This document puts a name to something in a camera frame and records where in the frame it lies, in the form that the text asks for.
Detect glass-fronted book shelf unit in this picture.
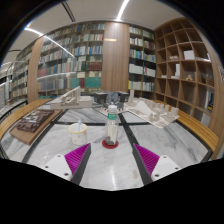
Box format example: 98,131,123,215
9,49,39,105

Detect clear green-labelled drink bottle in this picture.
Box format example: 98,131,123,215
104,102,120,148

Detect large white terraced site model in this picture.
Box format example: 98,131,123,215
123,89,181,130

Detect flat round red coaster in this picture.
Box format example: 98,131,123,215
101,138,120,150

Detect ceiling strip lights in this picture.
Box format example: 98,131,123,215
0,0,131,68

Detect dark grey building model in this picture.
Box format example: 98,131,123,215
92,91,130,105

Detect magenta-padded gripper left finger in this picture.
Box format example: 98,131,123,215
43,143,92,186

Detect white building model with columns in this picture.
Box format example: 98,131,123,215
49,86,94,111

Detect brown architectural model on board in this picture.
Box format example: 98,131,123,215
9,108,65,146

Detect narrow book-filled shelf unit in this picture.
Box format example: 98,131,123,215
127,25,158,94

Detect small flat white model board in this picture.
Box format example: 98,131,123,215
96,105,110,118

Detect white mug with yellow rim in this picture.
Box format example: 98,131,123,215
67,122,89,146

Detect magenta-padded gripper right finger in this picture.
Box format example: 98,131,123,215
132,143,183,187

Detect wooden cubby shelf unit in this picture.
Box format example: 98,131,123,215
153,17,224,142

